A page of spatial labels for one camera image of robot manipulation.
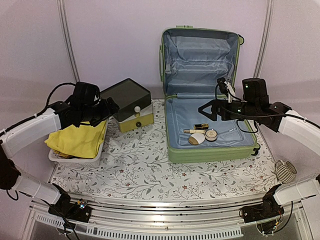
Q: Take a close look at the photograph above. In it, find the green hard-shell suitcase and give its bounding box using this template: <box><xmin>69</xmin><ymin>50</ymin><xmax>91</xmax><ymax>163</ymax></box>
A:
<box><xmin>159</xmin><ymin>26</ymin><xmax>260</xmax><ymax>164</ymax></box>

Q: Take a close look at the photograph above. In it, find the white plastic mesh basket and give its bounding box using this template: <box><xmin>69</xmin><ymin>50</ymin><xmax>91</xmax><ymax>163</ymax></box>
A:
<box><xmin>48</xmin><ymin>120</ymin><xmax>108</xmax><ymax>168</ymax></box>

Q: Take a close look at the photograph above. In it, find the black gold lipstick tube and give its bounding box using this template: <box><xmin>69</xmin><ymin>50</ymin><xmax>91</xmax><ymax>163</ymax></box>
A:
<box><xmin>193</xmin><ymin>123</ymin><xmax>209</xmax><ymax>130</ymax></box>

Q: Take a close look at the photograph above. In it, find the beige oval compact case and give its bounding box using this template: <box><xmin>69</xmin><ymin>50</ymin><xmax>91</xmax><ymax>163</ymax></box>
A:
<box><xmin>188</xmin><ymin>133</ymin><xmax>206</xmax><ymax>146</ymax></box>

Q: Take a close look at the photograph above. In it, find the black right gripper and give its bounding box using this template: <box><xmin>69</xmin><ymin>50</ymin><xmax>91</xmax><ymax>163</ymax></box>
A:
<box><xmin>198</xmin><ymin>99</ymin><xmax>260</xmax><ymax>121</ymax></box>

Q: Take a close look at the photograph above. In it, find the plain yellow garment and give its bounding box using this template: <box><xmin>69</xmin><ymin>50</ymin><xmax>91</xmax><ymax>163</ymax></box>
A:
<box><xmin>44</xmin><ymin>119</ymin><xmax>108</xmax><ymax>160</ymax></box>

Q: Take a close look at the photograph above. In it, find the drawer cabinet with dark top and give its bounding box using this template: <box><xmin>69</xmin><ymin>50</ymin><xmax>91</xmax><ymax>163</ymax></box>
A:
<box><xmin>100</xmin><ymin>78</ymin><xmax>154</xmax><ymax>133</ymax></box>

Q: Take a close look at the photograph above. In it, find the round cream compact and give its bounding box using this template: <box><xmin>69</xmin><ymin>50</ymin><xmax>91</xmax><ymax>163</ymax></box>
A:
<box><xmin>204</xmin><ymin>129</ymin><xmax>218</xmax><ymax>142</ymax></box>

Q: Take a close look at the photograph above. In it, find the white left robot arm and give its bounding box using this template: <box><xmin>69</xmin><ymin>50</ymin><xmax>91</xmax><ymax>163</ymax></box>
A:
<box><xmin>0</xmin><ymin>82</ymin><xmax>120</xmax><ymax>223</ymax></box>

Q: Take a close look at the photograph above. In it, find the floral white tablecloth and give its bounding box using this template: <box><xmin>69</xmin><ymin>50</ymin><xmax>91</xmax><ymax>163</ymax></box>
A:
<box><xmin>51</xmin><ymin>99</ymin><xmax>278</xmax><ymax>202</ymax></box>

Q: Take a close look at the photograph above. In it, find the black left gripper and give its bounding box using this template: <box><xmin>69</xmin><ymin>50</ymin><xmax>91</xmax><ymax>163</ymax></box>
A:
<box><xmin>80</xmin><ymin>96</ymin><xmax>120</xmax><ymax>127</ymax></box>

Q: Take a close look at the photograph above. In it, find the aluminium front rail frame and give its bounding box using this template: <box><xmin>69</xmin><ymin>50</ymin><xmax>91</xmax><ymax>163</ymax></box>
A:
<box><xmin>22</xmin><ymin>194</ymin><xmax>313</xmax><ymax>240</ymax></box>

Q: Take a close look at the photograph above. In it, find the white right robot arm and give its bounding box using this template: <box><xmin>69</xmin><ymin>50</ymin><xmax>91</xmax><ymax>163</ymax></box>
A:
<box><xmin>198</xmin><ymin>77</ymin><xmax>320</xmax><ymax>223</ymax></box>

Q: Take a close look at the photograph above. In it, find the slim gold cosmetic pencil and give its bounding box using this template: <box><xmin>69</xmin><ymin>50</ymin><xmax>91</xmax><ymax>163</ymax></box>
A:
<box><xmin>183</xmin><ymin>129</ymin><xmax>206</xmax><ymax>134</ymax></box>

